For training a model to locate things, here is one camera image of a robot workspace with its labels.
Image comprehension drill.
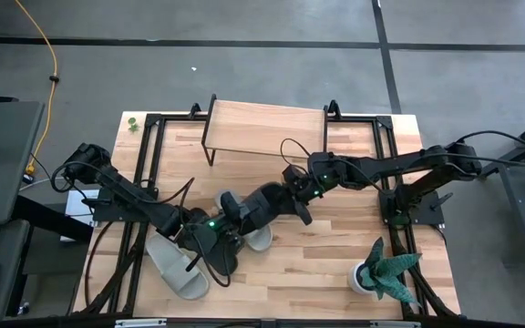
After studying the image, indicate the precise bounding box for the white flat box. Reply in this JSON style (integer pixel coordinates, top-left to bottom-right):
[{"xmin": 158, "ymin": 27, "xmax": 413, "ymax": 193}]
[{"xmin": 59, "ymin": 189, "xmax": 102, "ymax": 242}]

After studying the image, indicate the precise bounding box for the yellow cable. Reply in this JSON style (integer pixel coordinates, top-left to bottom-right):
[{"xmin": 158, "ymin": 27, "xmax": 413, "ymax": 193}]
[{"xmin": 14, "ymin": 0, "xmax": 59, "ymax": 177}]

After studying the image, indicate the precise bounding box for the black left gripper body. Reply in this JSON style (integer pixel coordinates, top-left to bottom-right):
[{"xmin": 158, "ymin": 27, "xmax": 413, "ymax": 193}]
[{"xmin": 182, "ymin": 208, "xmax": 239, "ymax": 257}]

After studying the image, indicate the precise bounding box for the black metal table frame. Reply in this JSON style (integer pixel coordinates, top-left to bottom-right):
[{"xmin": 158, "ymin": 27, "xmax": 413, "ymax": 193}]
[{"xmin": 73, "ymin": 98, "xmax": 463, "ymax": 320}]

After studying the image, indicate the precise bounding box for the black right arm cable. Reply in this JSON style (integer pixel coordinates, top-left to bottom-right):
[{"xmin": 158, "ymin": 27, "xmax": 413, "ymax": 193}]
[{"xmin": 453, "ymin": 129, "xmax": 525, "ymax": 168}]

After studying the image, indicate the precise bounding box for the grey rubber slide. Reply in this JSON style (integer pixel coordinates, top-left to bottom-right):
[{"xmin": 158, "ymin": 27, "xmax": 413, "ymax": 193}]
[
  {"xmin": 145, "ymin": 232, "xmax": 211, "ymax": 302},
  {"xmin": 213, "ymin": 189, "xmax": 274, "ymax": 253}
]

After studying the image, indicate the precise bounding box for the green plant in white pot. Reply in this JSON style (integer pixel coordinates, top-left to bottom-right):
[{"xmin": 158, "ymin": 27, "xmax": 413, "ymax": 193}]
[{"xmin": 347, "ymin": 236, "xmax": 423, "ymax": 305}]

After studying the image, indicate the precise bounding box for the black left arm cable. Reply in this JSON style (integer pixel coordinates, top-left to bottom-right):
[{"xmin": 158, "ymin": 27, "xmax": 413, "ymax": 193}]
[{"xmin": 184, "ymin": 176, "xmax": 232, "ymax": 289}]

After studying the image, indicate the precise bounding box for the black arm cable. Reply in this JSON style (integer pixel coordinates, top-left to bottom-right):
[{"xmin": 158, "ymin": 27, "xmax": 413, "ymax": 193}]
[
  {"xmin": 184, "ymin": 176, "xmax": 232, "ymax": 289},
  {"xmin": 453, "ymin": 129, "xmax": 525, "ymax": 168}
]

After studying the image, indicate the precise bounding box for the black rubber slide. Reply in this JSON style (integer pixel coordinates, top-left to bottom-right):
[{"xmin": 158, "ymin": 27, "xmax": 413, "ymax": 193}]
[{"xmin": 219, "ymin": 181, "xmax": 301, "ymax": 238}]

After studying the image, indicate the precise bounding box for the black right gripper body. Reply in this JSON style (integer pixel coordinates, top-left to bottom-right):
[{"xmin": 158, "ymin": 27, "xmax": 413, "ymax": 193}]
[{"xmin": 283, "ymin": 163, "xmax": 324, "ymax": 206}]

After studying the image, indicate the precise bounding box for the dark grey side desk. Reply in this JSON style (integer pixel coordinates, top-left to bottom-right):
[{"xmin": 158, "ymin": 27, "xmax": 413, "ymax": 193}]
[{"xmin": 0, "ymin": 99, "xmax": 46, "ymax": 228}]

